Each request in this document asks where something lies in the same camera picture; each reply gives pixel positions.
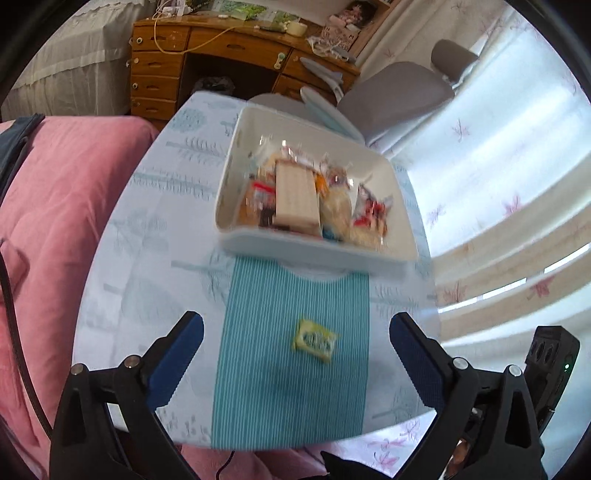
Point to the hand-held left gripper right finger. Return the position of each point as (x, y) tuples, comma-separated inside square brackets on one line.
[(418, 364)]

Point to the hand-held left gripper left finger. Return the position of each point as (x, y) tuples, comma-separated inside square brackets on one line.
[(178, 360)]

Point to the green yellow snack packet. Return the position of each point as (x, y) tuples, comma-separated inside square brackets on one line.
[(316, 341)]

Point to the red white cookie packet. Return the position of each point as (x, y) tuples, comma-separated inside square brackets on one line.
[(371, 207)]

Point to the orange cake packet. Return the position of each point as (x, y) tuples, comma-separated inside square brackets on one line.
[(256, 205)]

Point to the beige wafer bar packet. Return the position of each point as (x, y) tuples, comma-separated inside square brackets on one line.
[(298, 198)]

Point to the white plastic storage box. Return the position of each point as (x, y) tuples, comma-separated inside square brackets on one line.
[(304, 134)]

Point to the leaf print tablecloth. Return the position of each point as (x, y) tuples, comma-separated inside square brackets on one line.
[(152, 258)]

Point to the teal striped table runner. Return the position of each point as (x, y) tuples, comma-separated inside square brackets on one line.
[(291, 397)]

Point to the pink blanket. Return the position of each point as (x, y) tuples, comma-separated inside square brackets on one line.
[(69, 221)]

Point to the leaf print curtain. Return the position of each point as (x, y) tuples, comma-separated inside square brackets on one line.
[(508, 161)]

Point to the dark blue cloth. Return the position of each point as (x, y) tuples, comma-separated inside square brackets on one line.
[(16, 143)]

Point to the grey office chair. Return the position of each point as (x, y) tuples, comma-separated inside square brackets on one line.
[(397, 92)]

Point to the trash bin with black bag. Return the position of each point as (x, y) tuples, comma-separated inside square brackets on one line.
[(213, 86)]

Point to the wooden desk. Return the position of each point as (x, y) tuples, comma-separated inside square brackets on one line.
[(157, 69)]

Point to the beige printed box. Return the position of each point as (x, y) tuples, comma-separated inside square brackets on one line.
[(342, 31)]

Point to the yellow cup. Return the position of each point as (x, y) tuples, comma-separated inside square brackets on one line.
[(296, 28)]

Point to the doll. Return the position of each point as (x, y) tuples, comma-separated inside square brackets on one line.
[(358, 10)]

